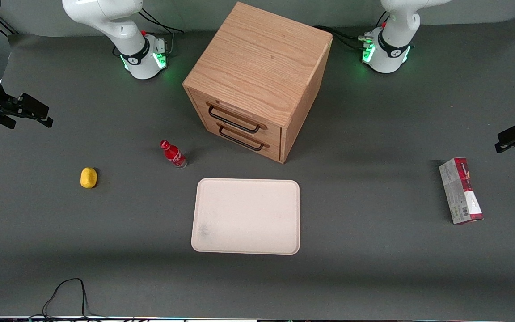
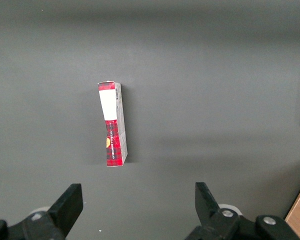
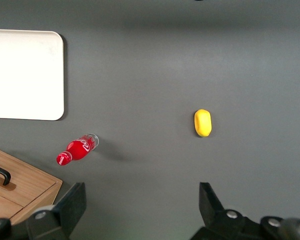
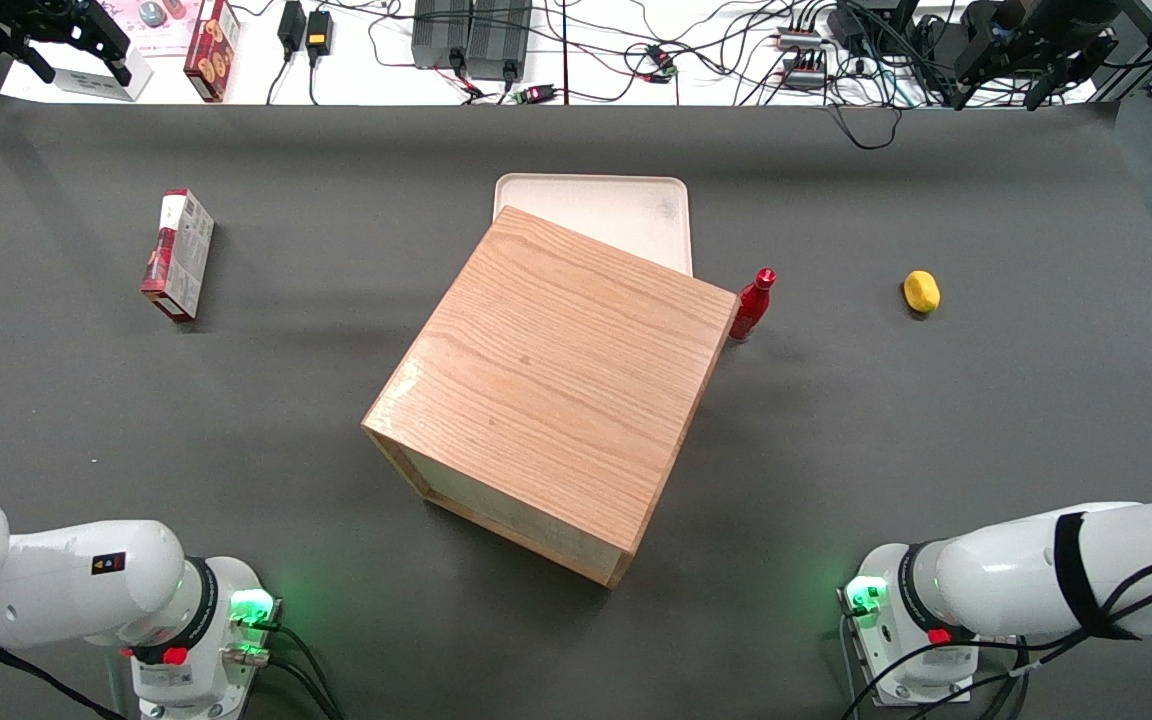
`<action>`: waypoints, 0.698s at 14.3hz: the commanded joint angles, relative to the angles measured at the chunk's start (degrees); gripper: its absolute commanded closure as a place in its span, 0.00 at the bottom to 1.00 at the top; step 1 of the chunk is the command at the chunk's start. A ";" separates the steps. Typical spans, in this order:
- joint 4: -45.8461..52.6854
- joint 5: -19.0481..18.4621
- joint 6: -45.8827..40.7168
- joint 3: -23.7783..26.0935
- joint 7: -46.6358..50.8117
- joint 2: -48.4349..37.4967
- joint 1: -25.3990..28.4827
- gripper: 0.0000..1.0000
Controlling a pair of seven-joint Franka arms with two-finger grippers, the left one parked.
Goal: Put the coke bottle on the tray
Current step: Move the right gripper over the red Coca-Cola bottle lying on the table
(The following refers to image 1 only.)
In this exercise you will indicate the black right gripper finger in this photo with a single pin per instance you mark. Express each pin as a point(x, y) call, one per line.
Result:
point(31, 106)
point(5, 120)

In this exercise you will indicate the red coke bottle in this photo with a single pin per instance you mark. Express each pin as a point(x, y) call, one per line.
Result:
point(175, 155)

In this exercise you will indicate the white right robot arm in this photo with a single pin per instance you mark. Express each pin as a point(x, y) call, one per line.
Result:
point(119, 27)

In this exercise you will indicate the cream rectangular tray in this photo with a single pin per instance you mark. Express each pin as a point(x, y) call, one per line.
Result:
point(246, 217)

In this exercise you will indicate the red and grey carton box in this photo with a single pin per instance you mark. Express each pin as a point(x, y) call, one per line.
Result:
point(461, 190)

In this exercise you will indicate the yellow lemon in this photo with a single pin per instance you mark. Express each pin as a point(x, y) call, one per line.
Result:
point(88, 177)

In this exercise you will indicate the grey table mat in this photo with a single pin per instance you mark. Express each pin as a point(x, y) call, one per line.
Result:
point(373, 268)

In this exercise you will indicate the wooden drawer cabinet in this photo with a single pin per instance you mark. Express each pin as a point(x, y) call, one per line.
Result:
point(257, 67)

